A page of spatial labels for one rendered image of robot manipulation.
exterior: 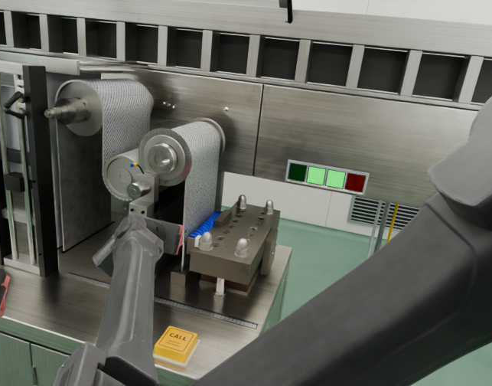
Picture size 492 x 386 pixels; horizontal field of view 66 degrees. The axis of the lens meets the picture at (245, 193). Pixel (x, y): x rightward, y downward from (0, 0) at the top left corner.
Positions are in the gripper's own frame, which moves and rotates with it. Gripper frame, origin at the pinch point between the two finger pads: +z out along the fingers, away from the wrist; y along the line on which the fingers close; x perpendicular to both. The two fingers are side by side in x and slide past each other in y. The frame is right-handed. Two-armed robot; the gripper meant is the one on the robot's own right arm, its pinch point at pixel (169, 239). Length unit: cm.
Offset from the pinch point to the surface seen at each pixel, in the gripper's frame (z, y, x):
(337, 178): 29, 37, 29
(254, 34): 10, 6, 64
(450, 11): 187, 101, 219
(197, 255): 6.4, 5.9, -2.4
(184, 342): -5.9, 11.3, -20.8
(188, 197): 4.4, 0.5, 11.7
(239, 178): 271, -54, 80
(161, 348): -8.4, 7.6, -22.6
